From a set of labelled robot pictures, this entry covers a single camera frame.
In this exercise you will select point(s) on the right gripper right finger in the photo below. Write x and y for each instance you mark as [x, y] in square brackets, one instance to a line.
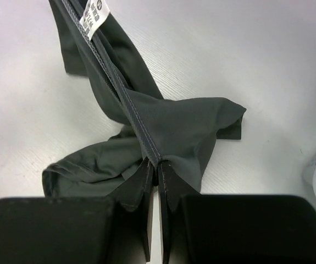
[229, 228]

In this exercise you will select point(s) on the grey t shirt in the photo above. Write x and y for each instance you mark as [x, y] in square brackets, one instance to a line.
[181, 132]

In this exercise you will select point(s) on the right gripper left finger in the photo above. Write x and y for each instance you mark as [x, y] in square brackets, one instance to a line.
[116, 228]

